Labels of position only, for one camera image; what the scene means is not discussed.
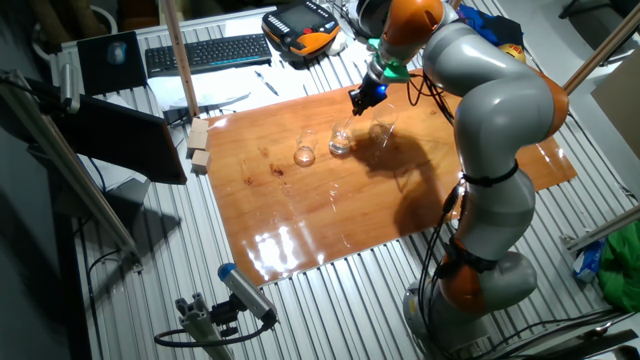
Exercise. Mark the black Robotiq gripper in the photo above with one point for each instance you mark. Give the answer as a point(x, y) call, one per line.
point(369, 92)

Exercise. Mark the clear glass stirring rod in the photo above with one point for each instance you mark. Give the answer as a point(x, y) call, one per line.
point(349, 125)

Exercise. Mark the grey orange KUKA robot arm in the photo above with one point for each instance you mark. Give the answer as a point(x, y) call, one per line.
point(500, 115)

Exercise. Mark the large glass beaker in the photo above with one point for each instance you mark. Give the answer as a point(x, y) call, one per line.
point(382, 132)

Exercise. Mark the medium glass beaker with water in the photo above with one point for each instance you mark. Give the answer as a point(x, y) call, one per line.
point(342, 142)

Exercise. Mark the small empty glass beaker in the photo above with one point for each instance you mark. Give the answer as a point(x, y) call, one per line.
point(305, 150)

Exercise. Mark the small teal block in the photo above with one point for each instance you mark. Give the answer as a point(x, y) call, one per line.
point(373, 44)

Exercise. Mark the white rounded object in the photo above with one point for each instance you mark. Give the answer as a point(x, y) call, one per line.
point(336, 44)

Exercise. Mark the black filament spool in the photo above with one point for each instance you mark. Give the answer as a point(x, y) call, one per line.
point(367, 17)

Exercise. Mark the dark pen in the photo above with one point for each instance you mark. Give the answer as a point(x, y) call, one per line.
point(266, 83)

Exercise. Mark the orange black teach pendant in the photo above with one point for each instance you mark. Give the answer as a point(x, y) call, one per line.
point(300, 25)

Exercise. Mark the glossy wooden board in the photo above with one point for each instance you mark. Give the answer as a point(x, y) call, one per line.
point(310, 210)

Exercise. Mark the large white paper sheet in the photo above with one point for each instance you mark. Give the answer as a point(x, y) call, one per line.
point(220, 87)

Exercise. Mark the small white paper sheet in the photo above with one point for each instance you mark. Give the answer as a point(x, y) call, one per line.
point(240, 27)

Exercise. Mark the blue cloth bag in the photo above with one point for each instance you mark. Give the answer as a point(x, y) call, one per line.
point(492, 25)

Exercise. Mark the black computer keyboard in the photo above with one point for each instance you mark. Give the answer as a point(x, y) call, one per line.
point(210, 54)

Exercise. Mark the light wooden block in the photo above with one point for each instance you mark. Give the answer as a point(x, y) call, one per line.
point(200, 125)
point(197, 141)
point(201, 161)

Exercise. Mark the slim wooden pole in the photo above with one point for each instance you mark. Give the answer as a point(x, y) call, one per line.
point(181, 60)

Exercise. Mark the black flat monitor panel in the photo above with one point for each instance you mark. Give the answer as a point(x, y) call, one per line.
point(125, 140)

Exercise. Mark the grey computer mouse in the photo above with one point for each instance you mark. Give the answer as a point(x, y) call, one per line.
point(116, 52)

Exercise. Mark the thick wooden pole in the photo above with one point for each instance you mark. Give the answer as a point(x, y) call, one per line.
point(605, 47)

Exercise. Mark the brown cardboard sheet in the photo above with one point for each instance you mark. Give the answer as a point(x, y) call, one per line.
point(620, 100)

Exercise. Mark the black mouse pad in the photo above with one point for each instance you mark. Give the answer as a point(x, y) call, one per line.
point(100, 75)

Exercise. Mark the white round bin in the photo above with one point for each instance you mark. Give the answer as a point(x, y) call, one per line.
point(107, 17)

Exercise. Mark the blue tissue packet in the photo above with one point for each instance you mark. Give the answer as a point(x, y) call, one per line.
point(590, 260)

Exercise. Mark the green cloth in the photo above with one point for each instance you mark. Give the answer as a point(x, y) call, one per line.
point(622, 270)

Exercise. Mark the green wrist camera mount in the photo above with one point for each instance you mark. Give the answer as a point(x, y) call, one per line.
point(395, 72)

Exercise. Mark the silver camera with blue cap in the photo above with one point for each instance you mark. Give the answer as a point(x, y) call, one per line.
point(245, 290)

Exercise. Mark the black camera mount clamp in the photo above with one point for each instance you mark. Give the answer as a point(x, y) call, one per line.
point(225, 315)

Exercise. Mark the aluminium profile post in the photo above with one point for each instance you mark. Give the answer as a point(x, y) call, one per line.
point(200, 325)

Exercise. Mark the short aluminium frame bar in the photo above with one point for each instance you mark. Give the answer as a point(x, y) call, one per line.
point(605, 230)

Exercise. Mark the long aluminium frame bar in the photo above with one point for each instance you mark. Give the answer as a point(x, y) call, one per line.
point(65, 160)

